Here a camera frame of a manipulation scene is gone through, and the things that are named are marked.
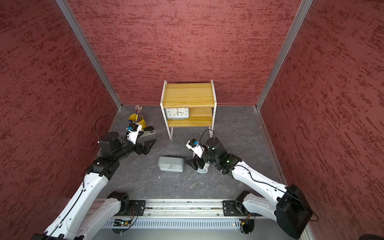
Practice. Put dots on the right aluminium corner post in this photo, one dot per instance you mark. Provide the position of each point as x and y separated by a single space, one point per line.
291 35

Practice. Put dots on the wooden two-tier white-framed shelf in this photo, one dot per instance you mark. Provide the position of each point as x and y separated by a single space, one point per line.
201 100

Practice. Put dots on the grey stapler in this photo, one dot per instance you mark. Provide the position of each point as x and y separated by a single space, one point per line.
146 132

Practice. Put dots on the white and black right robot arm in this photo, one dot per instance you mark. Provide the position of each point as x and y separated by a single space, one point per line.
286 205

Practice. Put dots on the left aluminium corner post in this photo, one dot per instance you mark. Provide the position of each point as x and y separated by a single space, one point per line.
79 33

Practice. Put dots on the grey rectangular alarm clock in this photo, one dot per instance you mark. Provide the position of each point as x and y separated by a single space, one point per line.
177 113
171 164

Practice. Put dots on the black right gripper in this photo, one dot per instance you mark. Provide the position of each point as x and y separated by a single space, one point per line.
192 163

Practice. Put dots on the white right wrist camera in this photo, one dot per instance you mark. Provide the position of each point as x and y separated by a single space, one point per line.
196 147

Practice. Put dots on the yellow pen cup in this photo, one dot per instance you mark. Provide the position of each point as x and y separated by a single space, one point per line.
143 122

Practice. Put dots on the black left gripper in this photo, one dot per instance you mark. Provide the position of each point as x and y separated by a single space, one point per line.
146 149

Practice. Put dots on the aluminium corner post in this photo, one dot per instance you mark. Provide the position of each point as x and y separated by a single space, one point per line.
291 35
79 33

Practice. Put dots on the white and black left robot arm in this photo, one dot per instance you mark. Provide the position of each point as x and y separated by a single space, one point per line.
71 223

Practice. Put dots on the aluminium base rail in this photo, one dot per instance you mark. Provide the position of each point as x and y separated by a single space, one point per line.
199 214

